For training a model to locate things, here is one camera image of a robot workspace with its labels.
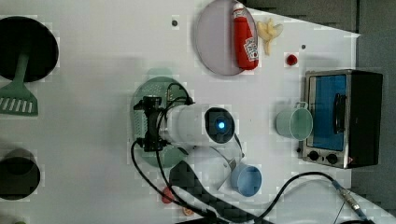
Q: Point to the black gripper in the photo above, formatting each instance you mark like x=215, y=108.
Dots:
x=151, y=105

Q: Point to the green plastic strainer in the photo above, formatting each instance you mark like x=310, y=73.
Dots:
x=160, y=83

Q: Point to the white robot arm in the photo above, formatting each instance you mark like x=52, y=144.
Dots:
x=205, y=136

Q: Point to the toy strawberry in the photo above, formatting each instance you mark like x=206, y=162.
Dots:
x=167, y=197

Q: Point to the purple round plate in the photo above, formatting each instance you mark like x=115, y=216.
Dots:
x=214, y=37

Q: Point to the red ketchup bottle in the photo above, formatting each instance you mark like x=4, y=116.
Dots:
x=245, y=46

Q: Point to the toy orange slice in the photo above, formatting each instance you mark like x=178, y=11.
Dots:
x=187, y=212

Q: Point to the green slotted spatula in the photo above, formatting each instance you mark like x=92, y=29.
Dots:
x=16, y=99

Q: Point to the peeled toy banana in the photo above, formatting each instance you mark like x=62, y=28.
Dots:
x=268, y=31

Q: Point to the small red toy fruit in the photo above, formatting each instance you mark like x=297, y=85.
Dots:
x=291, y=60

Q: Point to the green plastic cup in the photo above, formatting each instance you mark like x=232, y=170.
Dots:
x=295, y=122

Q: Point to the black round pot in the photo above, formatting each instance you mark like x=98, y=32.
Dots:
x=19, y=175

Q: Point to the black round pan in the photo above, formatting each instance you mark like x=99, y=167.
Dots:
x=25, y=35

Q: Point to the black toaster oven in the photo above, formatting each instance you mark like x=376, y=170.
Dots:
x=346, y=109

